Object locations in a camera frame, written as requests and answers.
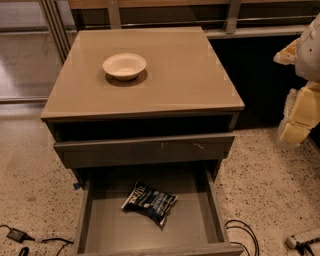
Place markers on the open grey middle drawer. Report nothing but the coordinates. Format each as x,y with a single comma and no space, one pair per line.
193,227

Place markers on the closed grey top drawer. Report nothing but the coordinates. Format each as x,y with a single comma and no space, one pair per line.
101,153

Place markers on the white paper bowl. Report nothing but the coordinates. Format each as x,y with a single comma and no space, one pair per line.
124,66

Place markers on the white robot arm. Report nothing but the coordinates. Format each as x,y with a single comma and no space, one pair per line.
307,60

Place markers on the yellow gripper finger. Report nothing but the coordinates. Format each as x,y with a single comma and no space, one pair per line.
287,55
301,114

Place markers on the blue tape piece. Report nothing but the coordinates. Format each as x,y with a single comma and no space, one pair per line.
77,186

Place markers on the grey drawer cabinet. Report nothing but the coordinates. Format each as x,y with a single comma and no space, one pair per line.
184,90

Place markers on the metal window railing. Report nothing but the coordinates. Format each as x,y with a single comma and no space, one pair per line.
218,18

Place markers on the blue chip bag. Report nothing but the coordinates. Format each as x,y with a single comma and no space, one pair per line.
153,203

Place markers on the black power adapter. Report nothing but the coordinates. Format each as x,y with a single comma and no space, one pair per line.
18,235

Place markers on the white power strip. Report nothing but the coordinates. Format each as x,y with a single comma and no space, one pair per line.
306,237

